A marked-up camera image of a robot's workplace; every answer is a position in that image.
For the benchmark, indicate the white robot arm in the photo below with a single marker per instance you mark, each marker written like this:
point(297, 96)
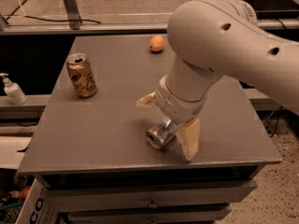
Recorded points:
point(216, 38)

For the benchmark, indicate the orange lemon fruit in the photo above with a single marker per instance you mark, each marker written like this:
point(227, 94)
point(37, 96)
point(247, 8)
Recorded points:
point(156, 43)

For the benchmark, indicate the metal railing frame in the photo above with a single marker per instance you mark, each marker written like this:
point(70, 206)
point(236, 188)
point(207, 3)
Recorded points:
point(65, 17)

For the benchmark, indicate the white cardboard box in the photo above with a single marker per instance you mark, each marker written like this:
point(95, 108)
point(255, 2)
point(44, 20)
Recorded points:
point(35, 209)

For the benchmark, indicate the white pump bottle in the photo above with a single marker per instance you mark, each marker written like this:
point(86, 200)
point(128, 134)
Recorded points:
point(13, 90)

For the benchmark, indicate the silver redbull can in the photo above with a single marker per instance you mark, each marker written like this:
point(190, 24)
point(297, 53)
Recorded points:
point(161, 133)

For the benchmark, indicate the gold soda can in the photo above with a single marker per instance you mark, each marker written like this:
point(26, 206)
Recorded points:
point(81, 74)

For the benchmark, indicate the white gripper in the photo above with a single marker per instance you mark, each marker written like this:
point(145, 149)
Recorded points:
point(177, 104)

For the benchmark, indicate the small orange ball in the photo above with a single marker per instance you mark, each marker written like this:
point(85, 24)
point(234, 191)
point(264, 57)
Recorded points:
point(25, 192)

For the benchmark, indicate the grey drawer cabinet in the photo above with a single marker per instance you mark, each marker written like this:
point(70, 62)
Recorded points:
point(95, 163)

